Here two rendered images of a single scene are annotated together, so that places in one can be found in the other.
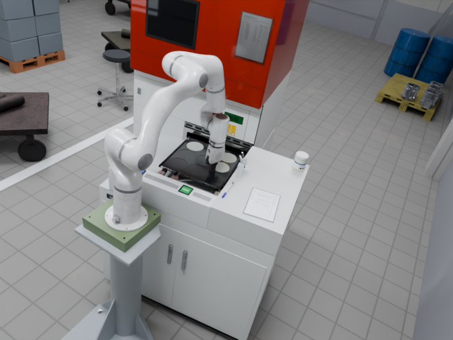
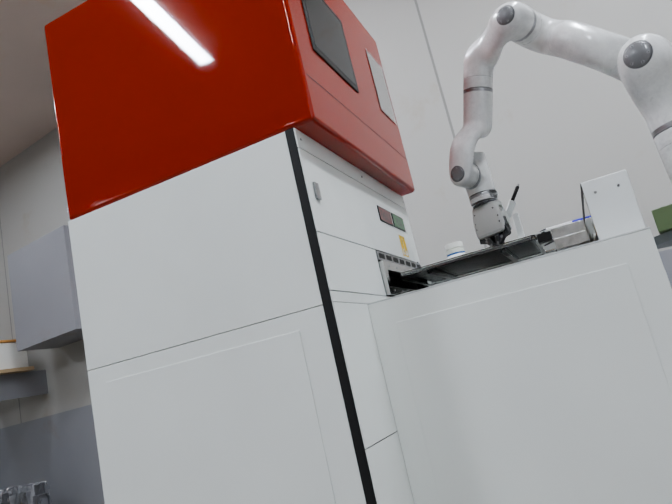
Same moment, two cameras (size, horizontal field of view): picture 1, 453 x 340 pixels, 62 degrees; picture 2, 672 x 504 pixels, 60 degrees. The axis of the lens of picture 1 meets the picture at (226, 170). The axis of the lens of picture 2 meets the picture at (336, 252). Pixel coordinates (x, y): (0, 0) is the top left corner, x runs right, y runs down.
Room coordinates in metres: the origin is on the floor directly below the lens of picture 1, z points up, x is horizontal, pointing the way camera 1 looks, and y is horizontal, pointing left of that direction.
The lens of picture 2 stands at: (1.95, 1.85, 0.67)
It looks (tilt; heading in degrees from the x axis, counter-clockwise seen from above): 12 degrees up; 277
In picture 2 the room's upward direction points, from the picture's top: 13 degrees counter-clockwise
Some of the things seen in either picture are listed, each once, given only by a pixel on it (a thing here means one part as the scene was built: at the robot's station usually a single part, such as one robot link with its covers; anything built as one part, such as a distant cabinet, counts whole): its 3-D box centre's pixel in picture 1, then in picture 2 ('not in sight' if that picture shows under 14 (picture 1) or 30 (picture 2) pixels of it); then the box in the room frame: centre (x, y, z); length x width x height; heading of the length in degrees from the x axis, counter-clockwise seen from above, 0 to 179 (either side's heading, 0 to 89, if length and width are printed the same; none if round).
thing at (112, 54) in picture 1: (115, 78); not in sight; (3.91, 1.43, 0.28); 0.53 x 0.51 x 0.56; 58
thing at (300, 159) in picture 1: (300, 161); (456, 255); (1.76, -0.39, 1.01); 0.07 x 0.07 x 0.10
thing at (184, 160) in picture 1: (203, 160); (476, 262); (1.75, 0.14, 0.90); 0.34 x 0.34 x 0.01; 75
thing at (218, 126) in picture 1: (218, 127); (475, 175); (1.67, 0.08, 1.17); 0.09 x 0.08 x 0.13; 53
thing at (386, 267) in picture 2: (215, 144); (407, 282); (1.96, 0.10, 0.89); 0.44 x 0.02 x 0.10; 75
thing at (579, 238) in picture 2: not in sight; (573, 248); (1.49, 0.19, 0.87); 0.36 x 0.08 x 0.03; 75
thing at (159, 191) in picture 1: (161, 192); (609, 224); (1.42, 0.29, 0.89); 0.55 x 0.09 x 0.14; 75
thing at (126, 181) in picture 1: (124, 158); (657, 83); (1.25, 0.43, 1.18); 0.19 x 0.12 x 0.24; 54
